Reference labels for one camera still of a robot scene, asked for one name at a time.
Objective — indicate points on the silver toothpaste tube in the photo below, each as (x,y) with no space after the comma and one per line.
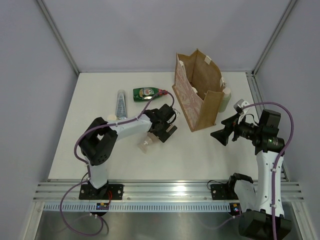
(121,105)

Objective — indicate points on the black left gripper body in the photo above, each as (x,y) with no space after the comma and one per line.
(165,125)

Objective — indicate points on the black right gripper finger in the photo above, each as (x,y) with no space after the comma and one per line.
(222,135)
(230,121)

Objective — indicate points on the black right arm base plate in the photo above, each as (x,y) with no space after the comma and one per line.
(222,192)

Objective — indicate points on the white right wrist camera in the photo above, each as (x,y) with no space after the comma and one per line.
(240,105)

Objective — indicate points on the aluminium right side rail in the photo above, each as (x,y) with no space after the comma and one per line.
(258,98)

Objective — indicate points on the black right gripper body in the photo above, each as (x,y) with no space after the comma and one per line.
(244,129)

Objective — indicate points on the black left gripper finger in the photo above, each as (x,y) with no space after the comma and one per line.
(175,115)
(164,134)

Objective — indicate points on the pale green bottle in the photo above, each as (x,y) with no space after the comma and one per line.
(225,100)
(111,117)

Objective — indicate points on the pale green bottle right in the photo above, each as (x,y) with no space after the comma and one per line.
(225,100)

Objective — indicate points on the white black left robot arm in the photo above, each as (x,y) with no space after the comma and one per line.
(98,142)

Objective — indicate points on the brown canvas bag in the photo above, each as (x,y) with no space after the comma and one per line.
(198,88)

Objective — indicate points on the aluminium front rail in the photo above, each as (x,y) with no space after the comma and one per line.
(156,191)

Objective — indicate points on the green dish soap bottle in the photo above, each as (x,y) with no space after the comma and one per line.
(142,94)

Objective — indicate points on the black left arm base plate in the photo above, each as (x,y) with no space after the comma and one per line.
(108,191)

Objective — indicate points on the aluminium left corner post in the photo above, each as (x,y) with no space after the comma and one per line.
(57,35)

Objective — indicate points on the aluminium right corner post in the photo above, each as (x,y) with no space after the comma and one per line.
(277,30)

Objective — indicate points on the aluminium corner post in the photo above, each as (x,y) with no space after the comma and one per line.
(277,30)
(57,35)

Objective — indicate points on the beige pump lotion bottle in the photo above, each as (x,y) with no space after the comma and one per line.
(149,140)

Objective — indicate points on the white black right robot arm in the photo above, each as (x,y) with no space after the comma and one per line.
(262,216)

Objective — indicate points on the white slotted cable duct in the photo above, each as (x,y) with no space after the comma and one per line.
(139,207)

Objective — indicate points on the aluminium rail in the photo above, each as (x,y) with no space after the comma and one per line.
(258,98)
(156,191)

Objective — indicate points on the pale green bottle left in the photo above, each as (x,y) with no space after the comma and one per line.
(111,117)

